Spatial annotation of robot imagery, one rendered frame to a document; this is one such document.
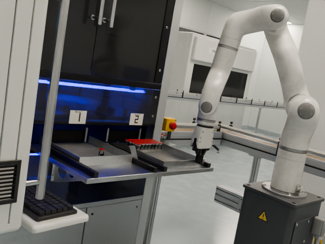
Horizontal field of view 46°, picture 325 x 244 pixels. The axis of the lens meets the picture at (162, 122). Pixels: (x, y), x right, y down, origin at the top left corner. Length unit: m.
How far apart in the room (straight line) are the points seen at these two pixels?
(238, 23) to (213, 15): 7.69
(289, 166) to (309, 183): 1.38
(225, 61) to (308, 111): 0.39
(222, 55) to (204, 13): 7.49
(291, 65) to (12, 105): 1.11
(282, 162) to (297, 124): 0.18
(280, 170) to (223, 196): 1.10
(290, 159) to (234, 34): 0.57
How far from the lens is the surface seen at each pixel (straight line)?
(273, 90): 10.79
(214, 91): 1.61
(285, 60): 1.68
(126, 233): 2.18
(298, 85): 1.74
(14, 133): 1.04
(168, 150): 1.97
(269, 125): 10.80
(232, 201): 2.74
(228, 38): 1.68
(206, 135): 1.71
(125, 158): 1.63
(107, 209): 2.03
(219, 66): 1.67
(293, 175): 1.71
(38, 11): 1.03
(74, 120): 1.75
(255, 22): 1.66
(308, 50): 3.12
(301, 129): 1.65
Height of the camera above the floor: 1.30
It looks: 8 degrees down
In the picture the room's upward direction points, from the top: 10 degrees clockwise
